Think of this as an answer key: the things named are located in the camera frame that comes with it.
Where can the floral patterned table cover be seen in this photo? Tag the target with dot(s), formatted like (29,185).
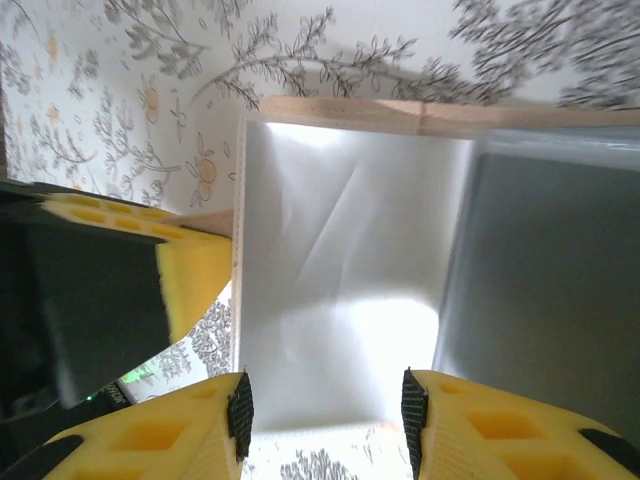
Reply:
(150,50)

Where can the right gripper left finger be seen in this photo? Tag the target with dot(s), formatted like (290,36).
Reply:
(150,440)

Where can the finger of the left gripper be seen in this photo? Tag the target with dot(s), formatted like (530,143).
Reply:
(195,270)

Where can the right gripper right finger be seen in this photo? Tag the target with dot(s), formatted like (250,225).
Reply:
(500,435)

